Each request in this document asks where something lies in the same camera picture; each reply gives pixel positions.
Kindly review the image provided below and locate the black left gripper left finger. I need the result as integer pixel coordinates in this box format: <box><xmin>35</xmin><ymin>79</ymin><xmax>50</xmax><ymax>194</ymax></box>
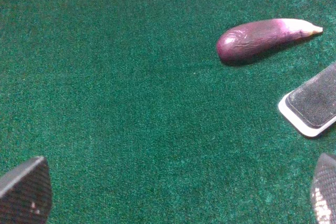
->
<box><xmin>1</xmin><ymin>156</ymin><xmax>53</xmax><ymax>224</ymax></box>

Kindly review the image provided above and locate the black white board eraser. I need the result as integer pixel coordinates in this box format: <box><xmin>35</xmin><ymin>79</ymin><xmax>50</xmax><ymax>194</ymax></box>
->
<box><xmin>278</xmin><ymin>63</ymin><xmax>335</xmax><ymax>137</ymax></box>

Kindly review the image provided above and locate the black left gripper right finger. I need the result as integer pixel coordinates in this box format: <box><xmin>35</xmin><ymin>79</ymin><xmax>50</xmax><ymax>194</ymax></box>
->
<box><xmin>310</xmin><ymin>153</ymin><xmax>335</xmax><ymax>224</ymax></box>

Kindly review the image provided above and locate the purple eggplant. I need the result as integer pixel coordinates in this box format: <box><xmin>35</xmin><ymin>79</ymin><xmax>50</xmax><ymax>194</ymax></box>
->
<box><xmin>216</xmin><ymin>18</ymin><xmax>323</xmax><ymax>63</ymax></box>

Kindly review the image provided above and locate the green felt table cover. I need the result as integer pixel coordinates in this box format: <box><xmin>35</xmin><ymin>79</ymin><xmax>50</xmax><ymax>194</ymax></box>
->
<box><xmin>1</xmin><ymin>0</ymin><xmax>335</xmax><ymax>223</ymax></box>

